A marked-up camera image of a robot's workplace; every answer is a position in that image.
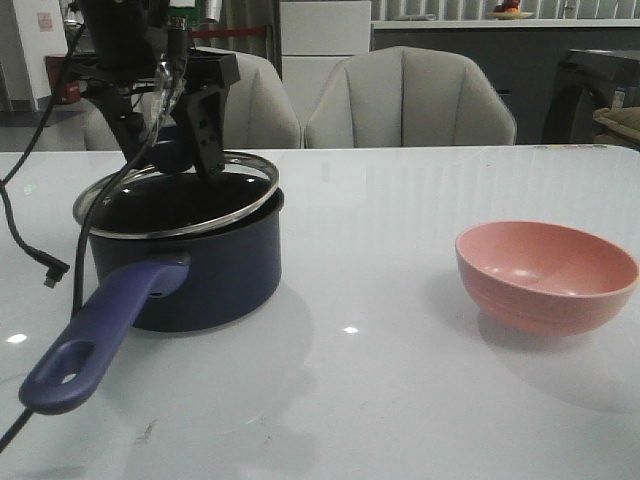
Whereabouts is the left beige chair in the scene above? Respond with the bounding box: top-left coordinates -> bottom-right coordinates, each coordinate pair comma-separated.
83,47 -> 302,154

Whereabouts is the red barrier belt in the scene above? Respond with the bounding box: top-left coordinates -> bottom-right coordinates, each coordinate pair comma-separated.
191,27 -> 267,39

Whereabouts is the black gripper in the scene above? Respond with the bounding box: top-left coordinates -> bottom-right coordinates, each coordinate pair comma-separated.
69,1 -> 240,182

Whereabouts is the right beige chair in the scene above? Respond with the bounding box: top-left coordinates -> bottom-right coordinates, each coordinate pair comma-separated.
304,46 -> 517,149

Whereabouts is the dark blue saucepan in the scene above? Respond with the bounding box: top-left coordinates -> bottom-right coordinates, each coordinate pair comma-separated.
19,187 -> 284,415

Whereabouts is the red trash bin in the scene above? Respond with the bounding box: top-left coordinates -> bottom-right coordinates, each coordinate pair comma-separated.
45,54 -> 81,105

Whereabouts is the pink bowl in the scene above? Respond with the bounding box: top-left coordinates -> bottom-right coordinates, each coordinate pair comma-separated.
455,220 -> 639,336

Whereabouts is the beige curtain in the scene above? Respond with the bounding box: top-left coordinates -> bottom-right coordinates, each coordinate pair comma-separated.
194,0 -> 282,76

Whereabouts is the folded beige cushion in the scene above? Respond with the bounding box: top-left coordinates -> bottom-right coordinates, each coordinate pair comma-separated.
593,107 -> 640,151

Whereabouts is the beige chair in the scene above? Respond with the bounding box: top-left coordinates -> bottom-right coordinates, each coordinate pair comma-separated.
304,46 -> 517,149
83,47 -> 302,154

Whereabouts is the white refrigerator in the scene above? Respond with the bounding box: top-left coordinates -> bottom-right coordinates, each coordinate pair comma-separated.
280,1 -> 371,124

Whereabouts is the fruit plate on counter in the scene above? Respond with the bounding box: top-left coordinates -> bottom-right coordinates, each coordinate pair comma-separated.
487,0 -> 534,20

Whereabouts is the grey counter cabinet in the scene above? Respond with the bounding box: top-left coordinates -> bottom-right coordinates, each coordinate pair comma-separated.
372,19 -> 639,144

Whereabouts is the dark washing machine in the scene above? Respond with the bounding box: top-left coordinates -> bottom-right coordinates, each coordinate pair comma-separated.
542,49 -> 639,144

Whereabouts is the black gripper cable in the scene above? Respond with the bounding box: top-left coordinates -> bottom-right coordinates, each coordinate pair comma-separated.
0,24 -> 196,446

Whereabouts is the glass lid with blue knob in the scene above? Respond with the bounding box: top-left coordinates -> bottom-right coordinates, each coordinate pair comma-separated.
89,151 -> 280,240

